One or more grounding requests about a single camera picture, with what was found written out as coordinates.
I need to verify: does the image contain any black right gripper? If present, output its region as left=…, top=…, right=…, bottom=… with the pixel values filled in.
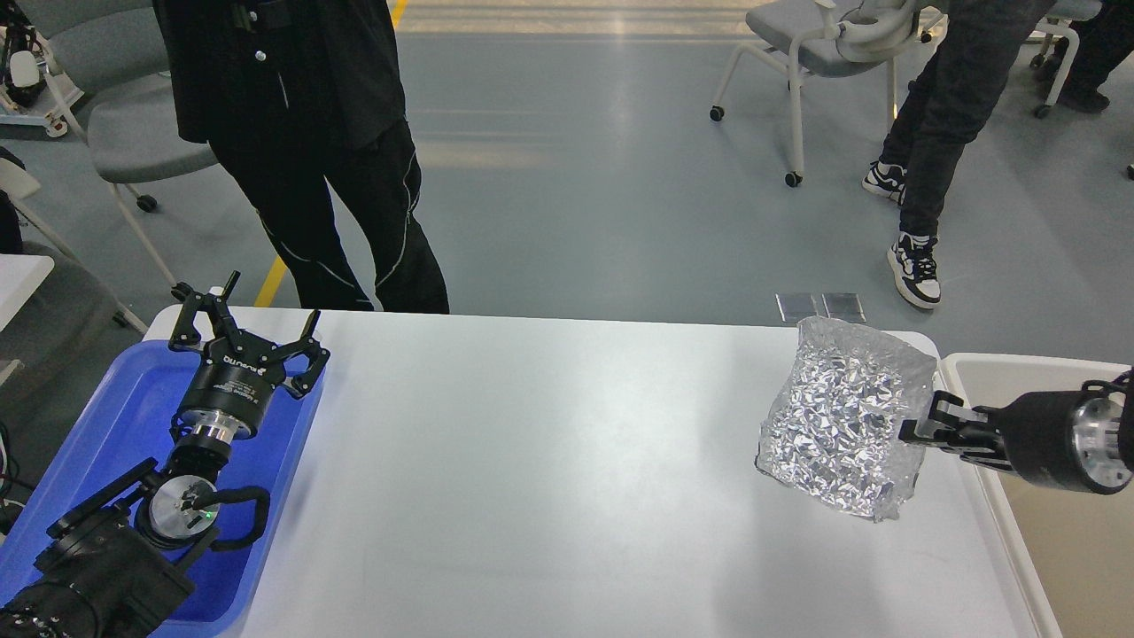
left=898, top=389, right=1131, bottom=495

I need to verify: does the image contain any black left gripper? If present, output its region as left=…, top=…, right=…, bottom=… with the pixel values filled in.
left=167, top=271, right=330, bottom=441

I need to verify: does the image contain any silver foil bag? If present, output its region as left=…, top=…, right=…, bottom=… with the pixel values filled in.
left=754, top=316, right=938, bottom=522

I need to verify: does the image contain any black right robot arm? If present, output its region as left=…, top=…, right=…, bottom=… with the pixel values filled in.
left=898, top=371, right=1133, bottom=495

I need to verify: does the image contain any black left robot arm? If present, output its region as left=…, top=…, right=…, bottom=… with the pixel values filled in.
left=3, top=275, right=330, bottom=637

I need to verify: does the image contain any white robot base equipment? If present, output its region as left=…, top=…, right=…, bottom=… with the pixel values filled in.
left=1, top=26, right=82, bottom=138

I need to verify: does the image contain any blue plastic tray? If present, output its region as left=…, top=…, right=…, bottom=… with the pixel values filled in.
left=1, top=340, right=323, bottom=637

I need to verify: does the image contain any right metal floor plate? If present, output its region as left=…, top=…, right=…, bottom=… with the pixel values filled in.
left=819, top=294, right=866, bottom=324

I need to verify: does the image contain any metal floor plate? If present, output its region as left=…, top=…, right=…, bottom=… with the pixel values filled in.
left=776, top=294, right=822, bottom=324
left=819, top=294, right=866, bottom=324

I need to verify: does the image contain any beige plastic bin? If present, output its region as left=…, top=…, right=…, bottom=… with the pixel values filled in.
left=940, top=354, right=1133, bottom=637

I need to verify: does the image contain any left metal floor plate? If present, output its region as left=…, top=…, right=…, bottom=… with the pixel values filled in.
left=776, top=294, right=822, bottom=324

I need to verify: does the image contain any white side table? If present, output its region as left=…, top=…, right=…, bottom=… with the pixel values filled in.
left=0, top=253, right=54, bottom=331

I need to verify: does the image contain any person in black clothes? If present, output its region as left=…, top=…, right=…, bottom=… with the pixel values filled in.
left=152, top=1, right=449, bottom=314

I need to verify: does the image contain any grey chair left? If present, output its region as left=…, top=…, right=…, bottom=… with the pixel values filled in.
left=18, top=1, right=215, bottom=284

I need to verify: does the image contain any person in dark jeans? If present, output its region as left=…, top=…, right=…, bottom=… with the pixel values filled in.
left=863, top=1, right=1053, bottom=311

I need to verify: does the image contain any grey white rolling chair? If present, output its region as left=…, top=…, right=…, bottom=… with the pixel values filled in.
left=710, top=1, right=932, bottom=187

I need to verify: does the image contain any seated person in black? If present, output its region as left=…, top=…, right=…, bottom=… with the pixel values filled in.
left=1060, top=1, right=1133, bottom=114

